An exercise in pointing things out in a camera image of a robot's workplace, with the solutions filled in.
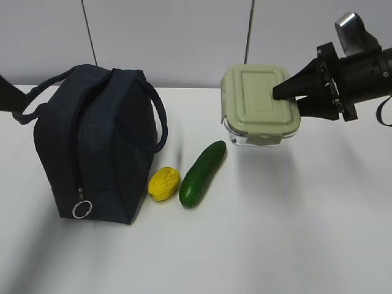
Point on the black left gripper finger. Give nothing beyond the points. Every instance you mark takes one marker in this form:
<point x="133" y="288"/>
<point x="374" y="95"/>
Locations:
<point x="11" y="98"/>

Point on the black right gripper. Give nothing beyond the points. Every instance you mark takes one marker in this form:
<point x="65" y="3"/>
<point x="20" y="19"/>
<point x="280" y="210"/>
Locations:
<point x="332" y="86"/>

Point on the green lid glass container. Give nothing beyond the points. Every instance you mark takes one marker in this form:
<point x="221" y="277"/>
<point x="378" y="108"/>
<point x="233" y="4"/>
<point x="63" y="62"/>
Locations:
<point x="248" y="111"/>

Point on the dark blue lunch bag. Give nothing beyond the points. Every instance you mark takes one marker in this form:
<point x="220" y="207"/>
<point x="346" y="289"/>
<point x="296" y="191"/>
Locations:
<point x="96" y="138"/>

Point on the green cucumber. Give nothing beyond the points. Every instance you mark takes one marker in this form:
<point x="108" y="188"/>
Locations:
<point x="198" y="178"/>

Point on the yellow lemon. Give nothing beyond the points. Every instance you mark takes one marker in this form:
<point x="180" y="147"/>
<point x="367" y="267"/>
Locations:
<point x="163" y="184"/>

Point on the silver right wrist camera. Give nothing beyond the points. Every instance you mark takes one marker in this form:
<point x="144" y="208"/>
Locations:
<point x="353" y="36"/>

